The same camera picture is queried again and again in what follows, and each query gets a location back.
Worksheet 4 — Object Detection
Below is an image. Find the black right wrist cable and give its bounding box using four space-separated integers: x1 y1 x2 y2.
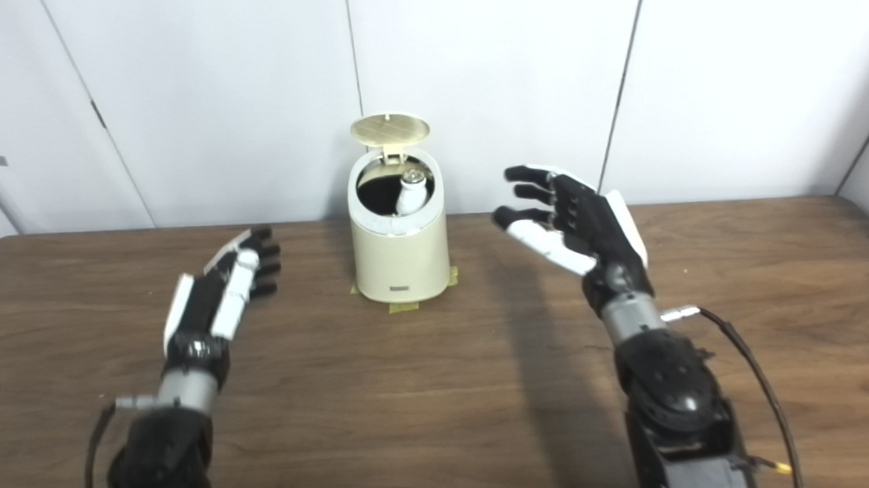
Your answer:
660 299 804 488

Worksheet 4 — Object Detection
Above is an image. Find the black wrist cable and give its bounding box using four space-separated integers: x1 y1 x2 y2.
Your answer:
77 394 162 488
660 299 804 488

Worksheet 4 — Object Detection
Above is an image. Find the cream-colored lidded bin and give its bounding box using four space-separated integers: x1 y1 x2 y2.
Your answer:
343 109 453 306

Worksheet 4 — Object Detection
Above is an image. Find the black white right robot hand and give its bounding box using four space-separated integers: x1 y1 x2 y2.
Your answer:
489 158 654 323

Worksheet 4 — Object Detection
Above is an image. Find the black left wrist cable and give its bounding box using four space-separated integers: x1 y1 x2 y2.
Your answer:
77 394 162 488

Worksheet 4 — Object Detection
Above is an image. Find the small white plastic bottle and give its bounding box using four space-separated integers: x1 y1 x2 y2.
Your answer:
394 167 431 217

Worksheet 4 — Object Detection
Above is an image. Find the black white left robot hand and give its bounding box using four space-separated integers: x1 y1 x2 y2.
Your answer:
157 226 288 393

